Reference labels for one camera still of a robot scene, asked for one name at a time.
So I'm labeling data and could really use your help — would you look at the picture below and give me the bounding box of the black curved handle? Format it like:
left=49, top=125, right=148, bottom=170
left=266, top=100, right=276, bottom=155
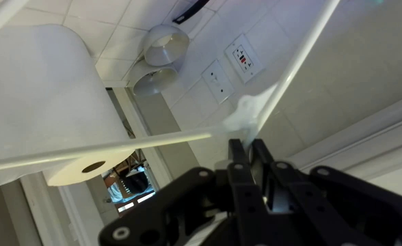
left=172, top=0, right=210, bottom=25

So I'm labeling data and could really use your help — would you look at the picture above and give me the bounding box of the white outlet with red button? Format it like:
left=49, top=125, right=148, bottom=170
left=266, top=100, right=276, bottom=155
left=224, top=33, right=265, bottom=84

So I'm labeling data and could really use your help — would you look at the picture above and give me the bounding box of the white paper towel roll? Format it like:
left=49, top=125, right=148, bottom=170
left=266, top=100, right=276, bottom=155
left=0, top=25, right=138, bottom=189

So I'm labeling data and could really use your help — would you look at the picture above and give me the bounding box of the plain white wall outlet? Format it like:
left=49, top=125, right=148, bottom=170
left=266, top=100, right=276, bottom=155
left=201, top=59, right=235, bottom=106

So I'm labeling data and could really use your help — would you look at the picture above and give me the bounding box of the white round cup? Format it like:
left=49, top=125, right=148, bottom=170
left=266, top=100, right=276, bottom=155
left=141, top=24, right=191, bottom=69
left=128, top=61, right=180, bottom=97

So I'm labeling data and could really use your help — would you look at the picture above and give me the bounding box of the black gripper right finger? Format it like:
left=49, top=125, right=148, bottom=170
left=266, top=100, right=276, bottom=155
left=250, top=138, right=402, bottom=246

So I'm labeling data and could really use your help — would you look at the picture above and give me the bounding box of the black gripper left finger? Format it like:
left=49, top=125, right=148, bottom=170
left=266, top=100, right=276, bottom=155
left=97, top=138, right=275, bottom=246

